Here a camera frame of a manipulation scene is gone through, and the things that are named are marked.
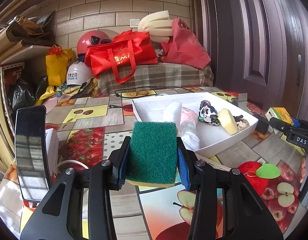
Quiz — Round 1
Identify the yellow round sponge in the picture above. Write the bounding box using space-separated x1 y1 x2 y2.
217 109 238 135

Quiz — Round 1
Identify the green yellow scrub sponge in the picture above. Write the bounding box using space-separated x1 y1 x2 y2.
126 122 177 187

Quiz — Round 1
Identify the pink fluffy puff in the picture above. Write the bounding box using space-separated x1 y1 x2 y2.
180 107 198 124

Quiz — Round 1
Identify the yellow tissue pack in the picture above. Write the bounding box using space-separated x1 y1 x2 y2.
265 107 294 125

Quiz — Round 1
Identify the person's hand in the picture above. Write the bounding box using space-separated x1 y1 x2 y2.
300 157 308 183

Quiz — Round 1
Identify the black small box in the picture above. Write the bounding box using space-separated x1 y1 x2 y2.
253 114 269 134

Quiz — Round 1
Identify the red apple plush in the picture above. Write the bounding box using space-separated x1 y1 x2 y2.
238 161 281 196

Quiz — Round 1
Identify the white open small box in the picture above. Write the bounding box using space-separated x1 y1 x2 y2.
231 93 248 109

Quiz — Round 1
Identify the white charger box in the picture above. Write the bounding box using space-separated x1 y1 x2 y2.
46 128 59 178

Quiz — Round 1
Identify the black smartphone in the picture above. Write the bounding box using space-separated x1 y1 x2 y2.
15 105 52 203

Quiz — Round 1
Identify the fruit pattern tablecloth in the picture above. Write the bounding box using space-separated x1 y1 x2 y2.
0 86 308 240

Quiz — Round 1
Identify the white cardboard tray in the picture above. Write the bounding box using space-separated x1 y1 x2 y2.
132 92 257 158

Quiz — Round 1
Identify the white folded cloth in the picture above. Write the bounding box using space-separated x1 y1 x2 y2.
178 120 200 152

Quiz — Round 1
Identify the brown door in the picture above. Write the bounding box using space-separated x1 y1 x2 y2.
190 0 308 121

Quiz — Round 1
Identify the white foam block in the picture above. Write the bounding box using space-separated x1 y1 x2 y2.
154 101 182 127

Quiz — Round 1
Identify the white helmet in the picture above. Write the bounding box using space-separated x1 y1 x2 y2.
66 61 95 85

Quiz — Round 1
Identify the dark red fabric bag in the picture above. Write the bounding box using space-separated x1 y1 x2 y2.
160 18 211 69

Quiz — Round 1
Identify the yellow gift bag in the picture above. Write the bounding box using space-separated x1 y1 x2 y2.
46 45 75 86

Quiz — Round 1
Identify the plaid covered bench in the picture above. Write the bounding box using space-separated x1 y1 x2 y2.
97 63 213 95

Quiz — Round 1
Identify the red shiny tote bag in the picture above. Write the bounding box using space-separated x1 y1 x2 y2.
85 30 158 83

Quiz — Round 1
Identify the cream foam roll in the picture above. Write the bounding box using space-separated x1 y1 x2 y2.
138 10 173 43

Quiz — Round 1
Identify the red helmet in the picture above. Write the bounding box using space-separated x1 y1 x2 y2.
76 30 111 54

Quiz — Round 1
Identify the black cable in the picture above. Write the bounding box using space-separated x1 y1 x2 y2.
108 86 195 111

